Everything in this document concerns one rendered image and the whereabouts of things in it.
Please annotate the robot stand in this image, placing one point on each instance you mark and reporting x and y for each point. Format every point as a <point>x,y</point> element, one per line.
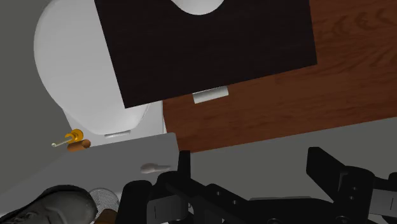
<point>201,52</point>

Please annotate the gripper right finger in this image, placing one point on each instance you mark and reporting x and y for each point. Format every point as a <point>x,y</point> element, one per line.
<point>353,186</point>

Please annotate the white toilet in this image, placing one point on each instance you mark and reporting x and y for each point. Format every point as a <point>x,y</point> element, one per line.
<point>77,68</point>

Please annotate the dark grey figure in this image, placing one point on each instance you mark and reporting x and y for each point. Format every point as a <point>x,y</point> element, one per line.
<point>55,204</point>

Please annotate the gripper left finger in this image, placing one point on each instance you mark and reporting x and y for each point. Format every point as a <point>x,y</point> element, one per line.
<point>198,198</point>

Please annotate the metal mesh strainer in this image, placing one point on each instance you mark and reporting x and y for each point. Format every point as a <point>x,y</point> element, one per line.
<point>105,198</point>

